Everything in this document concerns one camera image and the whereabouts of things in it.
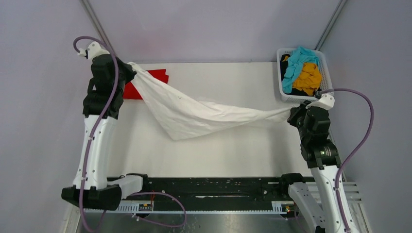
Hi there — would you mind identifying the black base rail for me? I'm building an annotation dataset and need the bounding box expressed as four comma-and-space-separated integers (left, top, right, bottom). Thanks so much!
106, 172, 318, 213

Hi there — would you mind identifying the white t-shirt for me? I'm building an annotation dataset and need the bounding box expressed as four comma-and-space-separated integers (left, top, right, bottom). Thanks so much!
129, 62, 291, 140

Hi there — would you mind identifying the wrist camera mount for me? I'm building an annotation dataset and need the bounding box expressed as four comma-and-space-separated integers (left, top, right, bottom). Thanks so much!
77, 42, 110, 60
307, 93, 335, 111

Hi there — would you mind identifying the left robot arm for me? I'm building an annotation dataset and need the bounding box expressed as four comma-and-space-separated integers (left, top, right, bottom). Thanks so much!
61, 54, 151, 211

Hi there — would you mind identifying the folded red t-shirt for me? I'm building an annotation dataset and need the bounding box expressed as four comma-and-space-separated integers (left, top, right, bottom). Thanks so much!
123, 69, 169, 100

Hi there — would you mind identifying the teal t-shirt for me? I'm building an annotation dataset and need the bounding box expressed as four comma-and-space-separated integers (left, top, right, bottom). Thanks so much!
282, 46, 319, 94

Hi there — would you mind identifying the white plastic laundry basket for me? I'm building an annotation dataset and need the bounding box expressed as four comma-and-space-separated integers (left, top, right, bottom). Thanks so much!
276, 48, 333, 103

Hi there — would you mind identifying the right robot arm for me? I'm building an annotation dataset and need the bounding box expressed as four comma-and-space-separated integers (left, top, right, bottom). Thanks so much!
278, 101, 359, 233

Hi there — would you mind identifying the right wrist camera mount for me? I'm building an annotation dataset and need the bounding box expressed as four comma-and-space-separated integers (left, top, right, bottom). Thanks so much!
307, 93, 335, 111

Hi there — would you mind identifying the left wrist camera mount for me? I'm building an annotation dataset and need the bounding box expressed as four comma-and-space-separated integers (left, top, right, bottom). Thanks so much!
77, 42, 110, 60

